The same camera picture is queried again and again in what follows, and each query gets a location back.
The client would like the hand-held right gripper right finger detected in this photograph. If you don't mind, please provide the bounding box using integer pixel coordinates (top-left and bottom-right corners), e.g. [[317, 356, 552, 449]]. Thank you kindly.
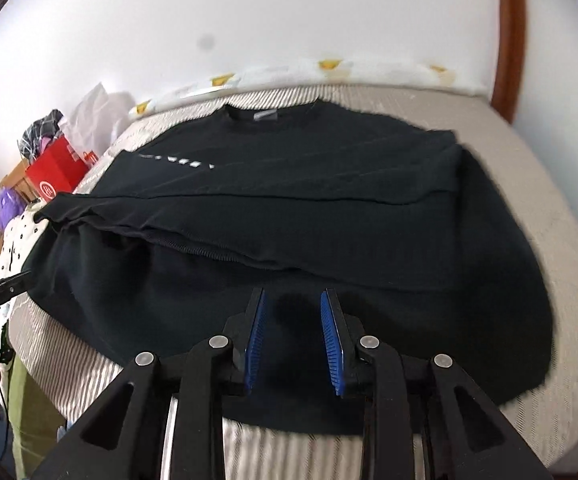
[[320, 287, 554, 480]]

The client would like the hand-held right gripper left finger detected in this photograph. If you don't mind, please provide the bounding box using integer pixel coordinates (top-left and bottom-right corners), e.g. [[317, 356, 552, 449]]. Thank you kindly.
[[31, 286, 270, 480]]

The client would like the black sweatshirt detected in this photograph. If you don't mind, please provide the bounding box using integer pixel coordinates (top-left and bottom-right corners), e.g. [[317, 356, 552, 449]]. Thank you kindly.
[[21, 99, 554, 436]]

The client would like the white dotted quilt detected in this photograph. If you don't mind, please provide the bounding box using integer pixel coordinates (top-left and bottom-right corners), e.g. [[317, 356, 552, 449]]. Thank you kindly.
[[0, 200, 64, 366]]

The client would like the purple plastic bag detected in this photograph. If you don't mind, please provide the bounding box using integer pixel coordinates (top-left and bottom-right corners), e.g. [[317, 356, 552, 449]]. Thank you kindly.
[[0, 187, 22, 228]]

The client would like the green bed sheet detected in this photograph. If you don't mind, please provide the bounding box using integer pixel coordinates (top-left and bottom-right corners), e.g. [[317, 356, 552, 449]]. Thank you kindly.
[[8, 360, 70, 480]]

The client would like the wooden chair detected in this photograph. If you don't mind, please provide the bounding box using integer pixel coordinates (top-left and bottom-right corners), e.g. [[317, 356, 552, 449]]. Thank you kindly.
[[0, 160, 34, 281]]

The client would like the red paper bag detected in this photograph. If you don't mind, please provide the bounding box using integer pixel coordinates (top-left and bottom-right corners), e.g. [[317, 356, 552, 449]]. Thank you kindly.
[[25, 135, 90, 203]]

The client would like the plaid cloth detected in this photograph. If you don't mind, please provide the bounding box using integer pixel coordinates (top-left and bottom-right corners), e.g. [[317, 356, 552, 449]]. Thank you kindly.
[[19, 109, 66, 163]]

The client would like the white plastic bag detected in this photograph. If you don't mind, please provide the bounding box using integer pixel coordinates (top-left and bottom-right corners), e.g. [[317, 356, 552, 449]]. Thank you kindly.
[[66, 81, 134, 158]]

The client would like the striped bed sheet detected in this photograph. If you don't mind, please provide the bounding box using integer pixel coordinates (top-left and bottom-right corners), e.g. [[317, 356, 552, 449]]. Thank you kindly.
[[4, 82, 578, 480]]

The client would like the black cable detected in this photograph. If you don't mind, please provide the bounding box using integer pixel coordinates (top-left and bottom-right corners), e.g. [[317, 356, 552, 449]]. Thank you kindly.
[[0, 317, 16, 461]]

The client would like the brown wooden door frame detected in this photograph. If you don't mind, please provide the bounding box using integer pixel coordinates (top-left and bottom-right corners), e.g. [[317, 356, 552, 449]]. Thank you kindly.
[[494, 0, 527, 123]]

